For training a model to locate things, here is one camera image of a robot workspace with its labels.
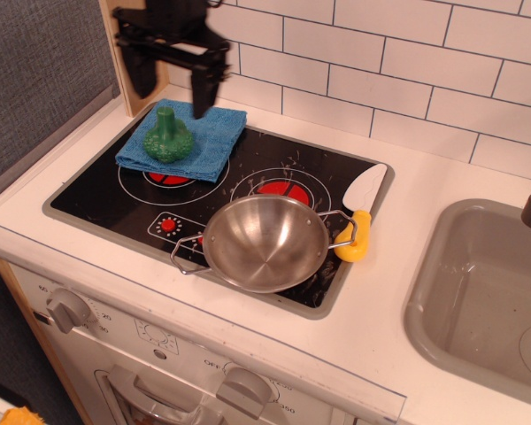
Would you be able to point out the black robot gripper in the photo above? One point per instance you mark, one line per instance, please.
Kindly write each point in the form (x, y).
(175, 32)

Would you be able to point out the green toy broccoli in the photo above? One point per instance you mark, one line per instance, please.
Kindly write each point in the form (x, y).
(169, 140)

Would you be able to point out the blue folded cloth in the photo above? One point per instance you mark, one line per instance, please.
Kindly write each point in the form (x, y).
(214, 135)

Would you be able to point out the black toy stovetop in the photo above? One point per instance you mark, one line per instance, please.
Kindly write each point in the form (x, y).
(162, 215)

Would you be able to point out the grey timer knob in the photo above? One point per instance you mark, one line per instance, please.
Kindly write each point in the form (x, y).
(67, 310)

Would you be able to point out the grey oven knob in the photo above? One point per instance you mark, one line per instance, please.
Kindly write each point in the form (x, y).
(245, 391)

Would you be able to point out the yellow object bottom left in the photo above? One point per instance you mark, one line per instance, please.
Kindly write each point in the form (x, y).
(21, 416)

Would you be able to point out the grey sink basin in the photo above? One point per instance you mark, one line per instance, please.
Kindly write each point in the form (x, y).
(469, 312)

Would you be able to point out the wooden upright post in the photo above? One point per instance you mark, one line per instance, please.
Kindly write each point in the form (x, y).
(133, 103)

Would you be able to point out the stainless steel two-handled pan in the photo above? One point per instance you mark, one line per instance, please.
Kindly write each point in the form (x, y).
(265, 243)

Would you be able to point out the toy knife yellow handle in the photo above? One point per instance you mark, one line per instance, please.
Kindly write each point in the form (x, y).
(359, 198)

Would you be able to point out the grey oven door handle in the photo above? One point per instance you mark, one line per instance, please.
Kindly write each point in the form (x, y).
(137, 405)

